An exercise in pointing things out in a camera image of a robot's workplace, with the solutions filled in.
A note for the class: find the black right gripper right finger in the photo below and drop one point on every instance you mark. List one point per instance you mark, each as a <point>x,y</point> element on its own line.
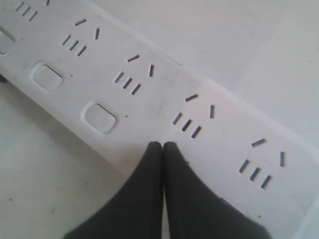
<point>194,211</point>

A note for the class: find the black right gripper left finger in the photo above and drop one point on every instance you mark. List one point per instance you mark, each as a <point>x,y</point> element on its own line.
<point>135,211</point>

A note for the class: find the white power strip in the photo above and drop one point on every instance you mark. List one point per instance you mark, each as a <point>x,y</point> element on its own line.
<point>235,83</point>

